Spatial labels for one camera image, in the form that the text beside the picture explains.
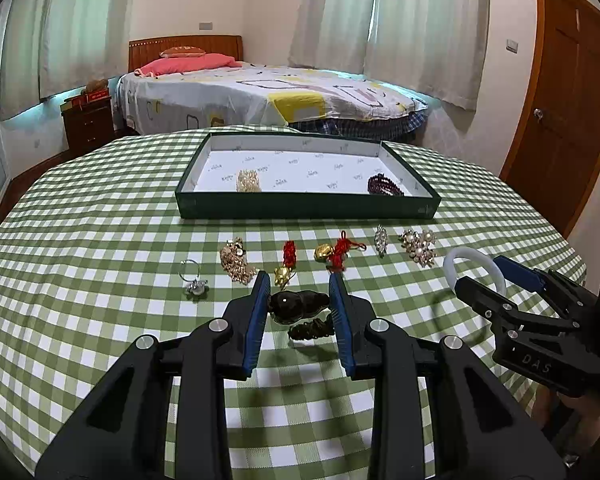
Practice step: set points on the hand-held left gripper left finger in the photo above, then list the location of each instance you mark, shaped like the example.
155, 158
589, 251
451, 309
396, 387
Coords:
257, 322

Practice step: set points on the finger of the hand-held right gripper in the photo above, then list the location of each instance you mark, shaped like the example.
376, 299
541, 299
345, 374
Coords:
520, 272
485, 300

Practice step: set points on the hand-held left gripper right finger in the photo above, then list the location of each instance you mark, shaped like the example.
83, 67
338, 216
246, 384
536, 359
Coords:
342, 327

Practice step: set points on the white jade bangle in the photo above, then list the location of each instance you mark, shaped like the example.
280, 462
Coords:
467, 253

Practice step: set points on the gold bead brooch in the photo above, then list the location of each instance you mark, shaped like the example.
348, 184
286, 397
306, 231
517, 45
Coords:
232, 257

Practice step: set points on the gold ingot charm red tassel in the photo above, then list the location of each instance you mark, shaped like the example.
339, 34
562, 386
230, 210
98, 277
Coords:
337, 255

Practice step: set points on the pearl flower brooch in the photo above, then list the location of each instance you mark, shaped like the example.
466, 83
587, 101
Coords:
420, 247

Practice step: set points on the clear crystal brooch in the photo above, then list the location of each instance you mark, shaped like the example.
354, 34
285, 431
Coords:
380, 240

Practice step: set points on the dark green jewelry tray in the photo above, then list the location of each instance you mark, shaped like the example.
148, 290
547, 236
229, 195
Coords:
305, 207

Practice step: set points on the person's right forearm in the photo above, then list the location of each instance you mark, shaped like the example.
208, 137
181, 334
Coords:
592, 410

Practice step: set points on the small gold charm red knot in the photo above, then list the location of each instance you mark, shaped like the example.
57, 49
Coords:
290, 252

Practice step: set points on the metal door knob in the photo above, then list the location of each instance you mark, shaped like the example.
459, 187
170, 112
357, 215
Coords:
537, 114

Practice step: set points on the green checked tablecloth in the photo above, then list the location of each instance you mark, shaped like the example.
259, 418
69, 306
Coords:
105, 220

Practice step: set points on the wooden door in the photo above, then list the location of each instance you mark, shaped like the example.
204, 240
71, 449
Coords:
565, 85

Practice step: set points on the blue plaid bed sheet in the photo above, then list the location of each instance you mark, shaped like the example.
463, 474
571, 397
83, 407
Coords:
360, 127

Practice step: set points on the printed white bedsheet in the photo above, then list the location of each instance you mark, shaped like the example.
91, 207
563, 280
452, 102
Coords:
240, 90

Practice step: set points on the long pale curtain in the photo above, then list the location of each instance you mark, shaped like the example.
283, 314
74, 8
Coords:
430, 30

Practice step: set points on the dark wooden nightstand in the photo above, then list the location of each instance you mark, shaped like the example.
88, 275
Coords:
87, 125

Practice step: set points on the pink pillow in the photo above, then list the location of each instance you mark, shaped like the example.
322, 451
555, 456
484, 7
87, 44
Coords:
190, 64

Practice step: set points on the red box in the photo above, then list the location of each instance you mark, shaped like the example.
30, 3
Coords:
96, 97

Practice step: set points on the orange embroidered cushion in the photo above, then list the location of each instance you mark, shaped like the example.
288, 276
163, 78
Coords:
182, 51

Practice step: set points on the brown plush object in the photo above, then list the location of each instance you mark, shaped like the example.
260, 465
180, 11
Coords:
95, 86

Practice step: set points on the wooden bed headboard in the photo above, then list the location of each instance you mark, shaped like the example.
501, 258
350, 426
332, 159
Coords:
190, 42

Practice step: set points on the wide pale curtain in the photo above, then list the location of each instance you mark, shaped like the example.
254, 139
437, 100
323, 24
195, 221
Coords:
85, 25

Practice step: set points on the narrow pale curtain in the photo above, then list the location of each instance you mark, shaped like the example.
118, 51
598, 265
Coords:
22, 60

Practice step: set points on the white light switch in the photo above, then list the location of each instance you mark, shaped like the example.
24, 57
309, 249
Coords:
511, 45

